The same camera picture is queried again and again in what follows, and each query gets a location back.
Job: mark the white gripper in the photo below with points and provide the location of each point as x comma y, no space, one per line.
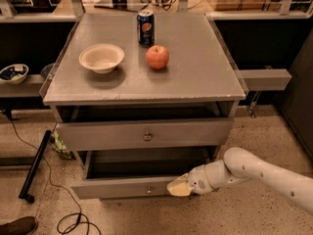
198,180

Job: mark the grey drawer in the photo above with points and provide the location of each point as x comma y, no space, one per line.
112,135
137,173

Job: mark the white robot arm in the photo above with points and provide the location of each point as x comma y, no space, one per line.
239,166

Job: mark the grey top drawer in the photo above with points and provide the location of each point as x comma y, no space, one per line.
112,135

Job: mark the grey drawer cabinet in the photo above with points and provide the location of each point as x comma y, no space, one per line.
200,80

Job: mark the green snack bag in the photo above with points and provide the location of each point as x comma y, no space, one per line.
60,147

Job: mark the grey side shelf right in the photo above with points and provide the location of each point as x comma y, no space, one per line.
266,80

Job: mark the grey side shelf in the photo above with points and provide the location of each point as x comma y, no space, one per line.
30,87
266,80

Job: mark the red apple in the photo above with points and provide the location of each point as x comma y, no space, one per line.
157,57

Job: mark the white paper bowl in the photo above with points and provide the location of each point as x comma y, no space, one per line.
101,58

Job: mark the black pole on floor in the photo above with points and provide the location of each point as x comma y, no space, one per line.
24,193

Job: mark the brown shoe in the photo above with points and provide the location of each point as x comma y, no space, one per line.
22,226

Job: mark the blue pepsi can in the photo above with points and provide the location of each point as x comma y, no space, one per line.
146,27

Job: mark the dark bowl on shelf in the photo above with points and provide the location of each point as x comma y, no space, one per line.
47,71

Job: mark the grey side shelf left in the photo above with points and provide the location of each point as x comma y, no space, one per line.
30,87

